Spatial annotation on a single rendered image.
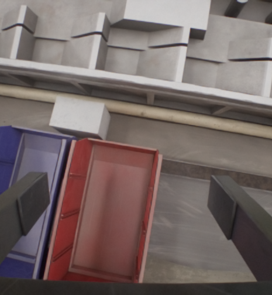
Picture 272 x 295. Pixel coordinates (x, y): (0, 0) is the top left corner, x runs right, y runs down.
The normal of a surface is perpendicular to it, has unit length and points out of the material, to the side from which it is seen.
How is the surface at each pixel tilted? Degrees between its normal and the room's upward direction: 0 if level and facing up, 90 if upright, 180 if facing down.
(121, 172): 0
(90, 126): 0
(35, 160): 0
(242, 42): 31
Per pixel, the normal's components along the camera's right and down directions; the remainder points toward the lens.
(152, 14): -0.06, 0.00
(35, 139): -0.11, 0.32
